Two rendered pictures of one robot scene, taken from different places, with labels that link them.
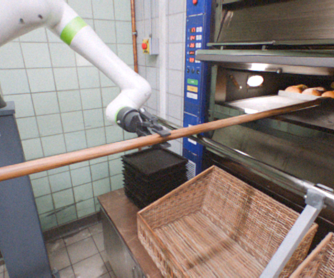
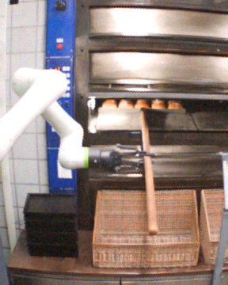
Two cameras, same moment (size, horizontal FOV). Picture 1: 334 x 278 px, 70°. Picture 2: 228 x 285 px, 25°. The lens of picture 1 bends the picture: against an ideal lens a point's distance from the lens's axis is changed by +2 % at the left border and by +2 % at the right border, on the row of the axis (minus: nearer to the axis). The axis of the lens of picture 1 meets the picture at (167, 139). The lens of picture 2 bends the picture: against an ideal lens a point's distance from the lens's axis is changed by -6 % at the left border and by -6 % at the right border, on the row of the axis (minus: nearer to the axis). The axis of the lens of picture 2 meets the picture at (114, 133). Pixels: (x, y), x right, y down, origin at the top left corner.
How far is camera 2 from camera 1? 215 cm
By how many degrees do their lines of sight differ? 53
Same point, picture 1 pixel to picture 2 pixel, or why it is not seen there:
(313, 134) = (180, 135)
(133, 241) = (94, 270)
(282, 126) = (159, 136)
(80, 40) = not seen: hidden behind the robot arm
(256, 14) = (121, 59)
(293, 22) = (153, 68)
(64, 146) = not seen: outside the picture
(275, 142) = (153, 150)
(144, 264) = (121, 271)
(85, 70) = not seen: outside the picture
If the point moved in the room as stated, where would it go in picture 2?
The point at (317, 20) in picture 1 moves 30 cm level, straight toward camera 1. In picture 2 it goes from (169, 69) to (199, 77)
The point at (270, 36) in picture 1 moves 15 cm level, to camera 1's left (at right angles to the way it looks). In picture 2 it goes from (140, 76) to (124, 79)
